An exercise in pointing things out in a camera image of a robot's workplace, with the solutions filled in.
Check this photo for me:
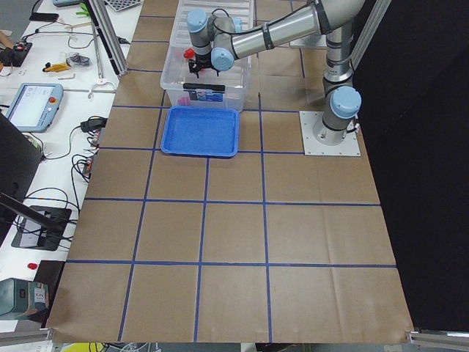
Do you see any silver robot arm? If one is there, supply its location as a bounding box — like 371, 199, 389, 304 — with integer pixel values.
186, 1, 364, 145

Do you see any black monitor stand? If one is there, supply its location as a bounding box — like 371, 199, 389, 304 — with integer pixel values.
1, 193, 72, 252

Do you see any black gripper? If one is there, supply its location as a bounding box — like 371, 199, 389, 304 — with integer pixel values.
188, 54, 219, 75

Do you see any red block in box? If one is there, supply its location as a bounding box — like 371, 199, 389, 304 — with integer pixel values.
183, 48, 195, 59
177, 96, 191, 106

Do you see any clear plastic box lid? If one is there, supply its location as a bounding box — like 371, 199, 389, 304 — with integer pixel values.
170, 0, 255, 52

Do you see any blue plastic tray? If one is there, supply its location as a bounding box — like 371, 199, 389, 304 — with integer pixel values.
160, 106, 240, 158

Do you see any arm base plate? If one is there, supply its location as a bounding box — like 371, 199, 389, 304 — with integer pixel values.
299, 111, 361, 157
289, 34, 327, 50

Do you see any aluminium frame post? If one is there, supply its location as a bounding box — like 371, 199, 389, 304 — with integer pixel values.
87, 0, 129, 76

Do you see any black box latch handle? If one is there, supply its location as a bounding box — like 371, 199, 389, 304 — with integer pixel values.
182, 82, 226, 93

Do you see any black power adapter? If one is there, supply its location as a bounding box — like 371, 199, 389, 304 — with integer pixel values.
80, 117, 108, 133

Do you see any long metal rod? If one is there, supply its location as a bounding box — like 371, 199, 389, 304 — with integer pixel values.
84, 0, 122, 76

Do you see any blue teach pendant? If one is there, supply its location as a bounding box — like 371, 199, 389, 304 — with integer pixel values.
6, 83, 64, 133

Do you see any clear plastic storage box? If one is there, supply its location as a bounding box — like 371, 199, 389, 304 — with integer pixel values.
160, 46, 251, 111

